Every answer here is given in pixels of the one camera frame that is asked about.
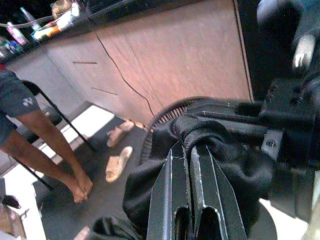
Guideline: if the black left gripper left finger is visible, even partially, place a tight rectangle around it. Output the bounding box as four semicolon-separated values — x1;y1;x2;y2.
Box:
146;146;193;240

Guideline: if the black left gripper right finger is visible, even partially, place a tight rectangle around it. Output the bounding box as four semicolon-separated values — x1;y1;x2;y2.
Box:
190;144;248;240

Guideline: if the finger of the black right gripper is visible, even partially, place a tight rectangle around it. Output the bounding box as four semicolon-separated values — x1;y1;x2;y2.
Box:
199;101;263;116
186;111;263;128

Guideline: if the black garment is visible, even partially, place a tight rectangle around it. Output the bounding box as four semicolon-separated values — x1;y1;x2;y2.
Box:
122;116;276;233

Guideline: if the beige slide slipper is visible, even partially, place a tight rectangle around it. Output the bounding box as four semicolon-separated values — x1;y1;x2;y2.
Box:
104;146;134;183
106;119;136;148

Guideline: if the dark elastic waist garment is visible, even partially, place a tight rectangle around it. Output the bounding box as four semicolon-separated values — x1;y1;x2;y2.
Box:
89;216;142;240

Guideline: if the dark grey floor mat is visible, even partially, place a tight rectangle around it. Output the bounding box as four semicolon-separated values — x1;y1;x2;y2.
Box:
32;99;151;240

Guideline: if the black folding chair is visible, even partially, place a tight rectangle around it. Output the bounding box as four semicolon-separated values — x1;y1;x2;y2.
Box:
11;79;97;191

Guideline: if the small black object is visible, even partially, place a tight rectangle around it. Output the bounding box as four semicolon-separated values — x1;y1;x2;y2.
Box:
1;194;22;210

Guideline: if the brown cardboard box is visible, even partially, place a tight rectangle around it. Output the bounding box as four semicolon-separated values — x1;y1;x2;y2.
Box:
0;202;27;240

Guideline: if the person in red shirt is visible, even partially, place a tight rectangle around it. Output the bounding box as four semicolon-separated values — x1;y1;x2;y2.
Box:
0;63;95;205

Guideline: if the white package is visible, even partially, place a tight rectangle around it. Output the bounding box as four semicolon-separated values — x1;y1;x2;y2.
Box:
56;2;81;31

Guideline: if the orange green packet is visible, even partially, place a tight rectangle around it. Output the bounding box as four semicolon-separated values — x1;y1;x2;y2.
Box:
32;24;62;41

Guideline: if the beige paper bag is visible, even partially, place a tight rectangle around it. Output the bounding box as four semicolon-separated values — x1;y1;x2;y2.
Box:
51;0;73;20

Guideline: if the blue bottle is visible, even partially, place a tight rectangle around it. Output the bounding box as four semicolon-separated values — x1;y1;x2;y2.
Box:
4;39;23;55

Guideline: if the clear bottle green cap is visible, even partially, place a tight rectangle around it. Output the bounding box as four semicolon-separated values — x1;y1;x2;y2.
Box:
19;6;42;32

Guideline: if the pink bottle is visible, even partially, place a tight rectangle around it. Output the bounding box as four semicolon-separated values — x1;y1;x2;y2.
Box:
6;21;28;46

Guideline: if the black pedestal fan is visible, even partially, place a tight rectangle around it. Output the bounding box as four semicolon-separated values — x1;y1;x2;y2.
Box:
141;96;263;166

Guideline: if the thin black power cable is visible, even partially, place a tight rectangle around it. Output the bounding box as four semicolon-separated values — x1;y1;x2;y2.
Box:
86;0;156;118

